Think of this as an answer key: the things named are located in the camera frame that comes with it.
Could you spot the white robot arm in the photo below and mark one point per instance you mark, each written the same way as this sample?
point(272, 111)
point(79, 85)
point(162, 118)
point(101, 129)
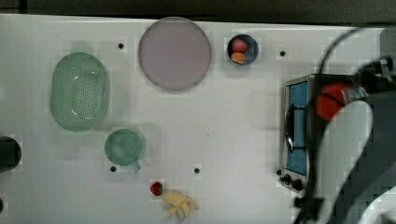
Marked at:
point(351, 146)

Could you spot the black silver toaster oven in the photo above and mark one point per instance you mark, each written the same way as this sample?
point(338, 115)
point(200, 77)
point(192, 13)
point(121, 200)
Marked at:
point(299, 117)

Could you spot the round grey plate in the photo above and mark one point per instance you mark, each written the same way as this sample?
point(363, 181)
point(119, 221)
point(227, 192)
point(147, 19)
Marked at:
point(174, 54)

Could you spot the orange toy fruit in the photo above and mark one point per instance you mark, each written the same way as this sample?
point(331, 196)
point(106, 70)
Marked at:
point(238, 58)

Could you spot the red toy fruit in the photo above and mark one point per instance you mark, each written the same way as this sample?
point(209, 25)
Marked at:
point(239, 45)

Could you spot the green mug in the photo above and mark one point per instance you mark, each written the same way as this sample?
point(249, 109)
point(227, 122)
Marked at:
point(125, 147)

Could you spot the small blue bowl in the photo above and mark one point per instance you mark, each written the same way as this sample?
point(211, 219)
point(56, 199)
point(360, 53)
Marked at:
point(252, 48)

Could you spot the red toy strawberry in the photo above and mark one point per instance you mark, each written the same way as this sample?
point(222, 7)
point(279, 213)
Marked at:
point(156, 189)

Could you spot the yellow plush toy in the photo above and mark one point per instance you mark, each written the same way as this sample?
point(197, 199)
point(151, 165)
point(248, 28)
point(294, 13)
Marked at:
point(180, 204)

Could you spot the green perforated colander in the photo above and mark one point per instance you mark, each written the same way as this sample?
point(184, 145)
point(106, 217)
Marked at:
point(79, 92)

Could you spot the black round pot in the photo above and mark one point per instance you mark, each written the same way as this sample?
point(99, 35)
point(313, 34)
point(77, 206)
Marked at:
point(10, 154)

